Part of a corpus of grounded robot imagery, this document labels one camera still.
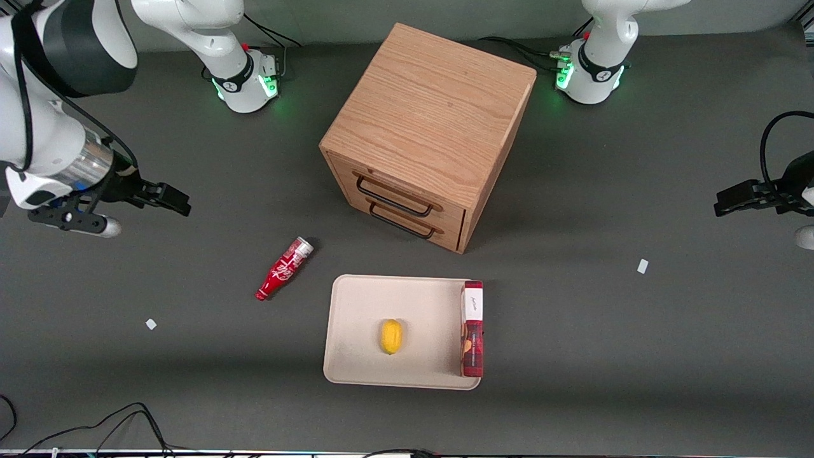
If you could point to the red coke bottle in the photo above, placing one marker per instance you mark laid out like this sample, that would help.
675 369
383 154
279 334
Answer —
283 270

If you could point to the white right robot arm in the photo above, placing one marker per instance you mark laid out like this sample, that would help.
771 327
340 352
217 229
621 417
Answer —
57 137

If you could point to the wooden drawer cabinet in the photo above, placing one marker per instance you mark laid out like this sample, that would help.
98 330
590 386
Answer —
432 114

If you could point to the yellow lemon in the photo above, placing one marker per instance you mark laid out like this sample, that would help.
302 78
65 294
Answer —
391 336

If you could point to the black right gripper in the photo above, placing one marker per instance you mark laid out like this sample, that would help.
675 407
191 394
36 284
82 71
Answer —
124 186

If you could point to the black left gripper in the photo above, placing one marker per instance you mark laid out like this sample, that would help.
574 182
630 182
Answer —
783 189

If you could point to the beige plastic tray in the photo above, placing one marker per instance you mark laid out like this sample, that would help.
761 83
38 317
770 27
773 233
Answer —
420 305

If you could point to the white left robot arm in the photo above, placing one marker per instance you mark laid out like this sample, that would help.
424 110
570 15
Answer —
598 70

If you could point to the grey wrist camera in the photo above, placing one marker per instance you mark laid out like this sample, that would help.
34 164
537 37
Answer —
76 220
806 238

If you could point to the red snack box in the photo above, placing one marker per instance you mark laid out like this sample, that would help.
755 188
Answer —
472 331

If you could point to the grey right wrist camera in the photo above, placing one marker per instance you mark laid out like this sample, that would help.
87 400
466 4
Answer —
76 220

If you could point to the wooden drawer front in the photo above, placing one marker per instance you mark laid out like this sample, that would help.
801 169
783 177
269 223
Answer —
397 184
445 232

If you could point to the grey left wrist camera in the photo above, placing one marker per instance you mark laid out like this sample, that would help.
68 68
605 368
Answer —
806 238

